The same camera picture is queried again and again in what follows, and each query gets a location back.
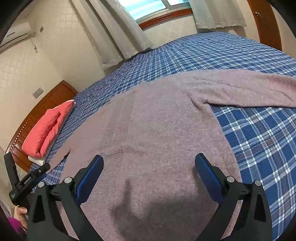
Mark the narrow beige curtain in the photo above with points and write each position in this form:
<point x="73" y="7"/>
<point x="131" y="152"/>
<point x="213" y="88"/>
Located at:
<point x="217" y="14"/>

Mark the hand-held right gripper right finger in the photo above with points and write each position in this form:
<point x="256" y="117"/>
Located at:
<point x="208" y="176"/>

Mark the person's left forearm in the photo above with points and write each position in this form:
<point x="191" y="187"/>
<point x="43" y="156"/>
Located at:
<point x="12" y="224"/>

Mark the wooden headboard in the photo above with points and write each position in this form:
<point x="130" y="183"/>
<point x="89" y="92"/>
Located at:
<point x="46" y="97"/>

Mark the person's left hand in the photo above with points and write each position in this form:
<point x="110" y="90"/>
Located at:
<point x="21" y="215"/>

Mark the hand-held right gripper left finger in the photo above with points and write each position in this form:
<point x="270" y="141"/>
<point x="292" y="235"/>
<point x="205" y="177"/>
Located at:
<point x="90" y="176"/>

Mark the grey wall switch panel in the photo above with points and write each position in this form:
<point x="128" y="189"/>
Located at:
<point x="38" y="92"/>

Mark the red folded quilt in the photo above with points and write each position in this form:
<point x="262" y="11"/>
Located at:
<point x="46" y="129"/>

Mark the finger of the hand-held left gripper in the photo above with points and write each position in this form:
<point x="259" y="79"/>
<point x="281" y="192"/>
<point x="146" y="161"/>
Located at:
<point x="11" y="169"/>
<point x="40" y="171"/>

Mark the mauve knit sweater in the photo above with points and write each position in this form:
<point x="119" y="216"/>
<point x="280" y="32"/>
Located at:
<point x="150" y="139"/>

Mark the wooden door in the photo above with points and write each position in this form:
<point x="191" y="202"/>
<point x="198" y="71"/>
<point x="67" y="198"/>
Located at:
<point x="266" y="25"/>

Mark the wide beige curtain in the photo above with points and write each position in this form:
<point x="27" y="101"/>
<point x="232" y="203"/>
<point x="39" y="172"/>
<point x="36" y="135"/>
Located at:
<point x="108" y="30"/>

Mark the white pillow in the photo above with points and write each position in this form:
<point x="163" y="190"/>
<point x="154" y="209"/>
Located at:
<point x="35" y="160"/>

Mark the white air conditioner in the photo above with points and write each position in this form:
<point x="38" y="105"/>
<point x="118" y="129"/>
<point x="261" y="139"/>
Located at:
<point x="13" y="37"/>

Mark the bed with blue plaid sheet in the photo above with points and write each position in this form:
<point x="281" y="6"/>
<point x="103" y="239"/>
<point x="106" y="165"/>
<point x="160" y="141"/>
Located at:
<point x="208" y="53"/>

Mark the window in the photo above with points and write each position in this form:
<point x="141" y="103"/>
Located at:
<point x="148" y="9"/>

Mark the wooden window sill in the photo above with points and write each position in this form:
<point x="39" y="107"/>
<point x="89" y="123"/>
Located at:
<point x="166" y="18"/>

